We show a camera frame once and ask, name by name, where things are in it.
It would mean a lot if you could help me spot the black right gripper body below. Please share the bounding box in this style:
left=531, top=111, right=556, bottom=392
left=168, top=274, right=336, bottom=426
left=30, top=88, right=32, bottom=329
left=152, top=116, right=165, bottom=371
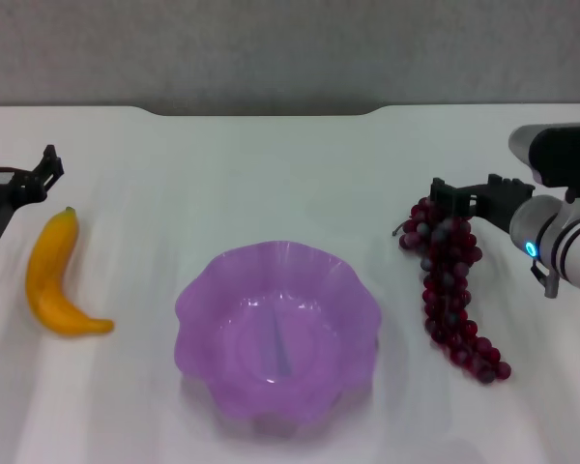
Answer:
left=473, top=182, right=536, bottom=238

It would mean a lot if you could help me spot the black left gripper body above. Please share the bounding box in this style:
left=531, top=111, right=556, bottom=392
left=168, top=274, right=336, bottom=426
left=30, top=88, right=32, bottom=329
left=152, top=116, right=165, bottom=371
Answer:
left=0, top=166, right=48, bottom=238

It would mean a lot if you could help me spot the dark red grape bunch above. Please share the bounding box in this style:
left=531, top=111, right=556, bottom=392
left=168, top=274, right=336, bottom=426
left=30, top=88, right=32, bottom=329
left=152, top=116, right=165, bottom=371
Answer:
left=391, top=195, right=513, bottom=386

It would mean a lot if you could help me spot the yellow banana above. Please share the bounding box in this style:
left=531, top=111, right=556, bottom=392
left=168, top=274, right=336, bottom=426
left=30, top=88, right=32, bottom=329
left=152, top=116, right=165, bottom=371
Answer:
left=25, top=206, right=116, bottom=335

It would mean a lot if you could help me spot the purple wavy plastic bowl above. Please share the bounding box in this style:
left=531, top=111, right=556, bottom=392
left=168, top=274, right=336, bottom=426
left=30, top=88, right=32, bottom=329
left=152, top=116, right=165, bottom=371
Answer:
left=174, top=240, right=383, bottom=436

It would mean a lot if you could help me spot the right wrist camera housing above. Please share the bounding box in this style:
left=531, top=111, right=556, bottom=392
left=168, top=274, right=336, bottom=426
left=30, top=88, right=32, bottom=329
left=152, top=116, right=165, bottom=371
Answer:
left=507, top=123, right=580, bottom=204

